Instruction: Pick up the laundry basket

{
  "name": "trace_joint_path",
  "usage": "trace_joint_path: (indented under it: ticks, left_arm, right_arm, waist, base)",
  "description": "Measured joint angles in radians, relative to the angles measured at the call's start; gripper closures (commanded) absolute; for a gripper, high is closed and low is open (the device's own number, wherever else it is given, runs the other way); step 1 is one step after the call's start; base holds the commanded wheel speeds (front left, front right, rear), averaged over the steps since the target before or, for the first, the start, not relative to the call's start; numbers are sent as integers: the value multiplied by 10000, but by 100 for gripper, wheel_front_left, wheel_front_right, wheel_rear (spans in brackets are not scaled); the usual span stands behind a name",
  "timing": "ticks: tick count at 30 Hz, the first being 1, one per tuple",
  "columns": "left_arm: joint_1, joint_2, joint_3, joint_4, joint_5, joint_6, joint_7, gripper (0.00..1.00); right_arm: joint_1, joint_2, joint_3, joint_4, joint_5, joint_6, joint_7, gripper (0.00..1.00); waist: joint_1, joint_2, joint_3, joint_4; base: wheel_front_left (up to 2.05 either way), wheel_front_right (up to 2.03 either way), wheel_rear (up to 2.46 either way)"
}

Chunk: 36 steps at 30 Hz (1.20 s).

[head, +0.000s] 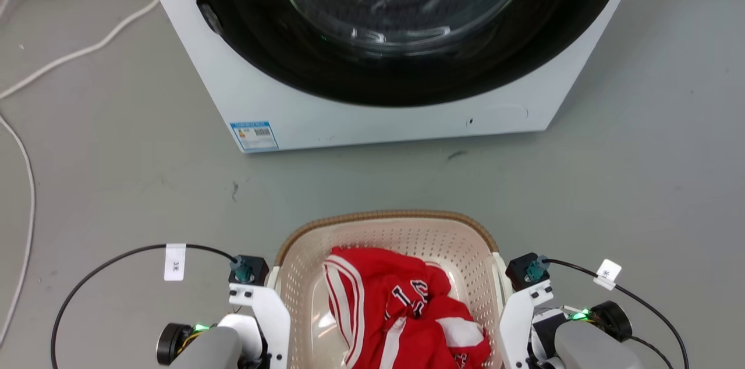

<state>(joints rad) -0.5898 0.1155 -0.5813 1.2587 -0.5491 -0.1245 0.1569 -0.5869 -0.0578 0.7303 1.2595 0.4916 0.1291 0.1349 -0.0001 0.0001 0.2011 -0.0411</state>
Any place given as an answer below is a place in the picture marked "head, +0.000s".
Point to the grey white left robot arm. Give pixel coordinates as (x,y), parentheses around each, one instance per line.
(212,348)

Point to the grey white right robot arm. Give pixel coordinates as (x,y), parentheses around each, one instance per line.
(588,346)

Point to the blue white energy label sticker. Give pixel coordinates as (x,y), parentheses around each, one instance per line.
(254,135)

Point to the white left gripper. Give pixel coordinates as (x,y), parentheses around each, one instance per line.
(269,309)

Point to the beige perforated laundry basket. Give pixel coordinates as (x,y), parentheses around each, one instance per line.
(302,276)

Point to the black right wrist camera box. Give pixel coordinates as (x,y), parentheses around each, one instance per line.
(525,270)

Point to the black round washing machine door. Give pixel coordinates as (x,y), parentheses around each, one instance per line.
(262,66)

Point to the white washing machine body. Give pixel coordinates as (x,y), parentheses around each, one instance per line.
(407,120)

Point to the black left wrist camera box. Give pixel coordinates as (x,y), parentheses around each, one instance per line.
(249,269)

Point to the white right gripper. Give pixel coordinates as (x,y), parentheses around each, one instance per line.
(515,316)

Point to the red white sports jersey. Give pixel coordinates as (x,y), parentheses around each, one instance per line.
(378,293)

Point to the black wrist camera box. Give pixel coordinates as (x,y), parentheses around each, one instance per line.
(525,270)
(249,269)

